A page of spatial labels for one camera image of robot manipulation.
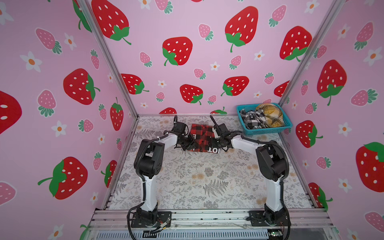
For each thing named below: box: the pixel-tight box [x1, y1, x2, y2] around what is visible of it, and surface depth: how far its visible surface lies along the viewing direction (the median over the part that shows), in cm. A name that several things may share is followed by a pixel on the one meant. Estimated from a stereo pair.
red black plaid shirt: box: [187, 124, 220, 154], surface depth 103 cm
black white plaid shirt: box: [240, 108, 268, 130], surface depth 109 cm
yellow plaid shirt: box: [256, 103, 285, 128], surface depth 109 cm
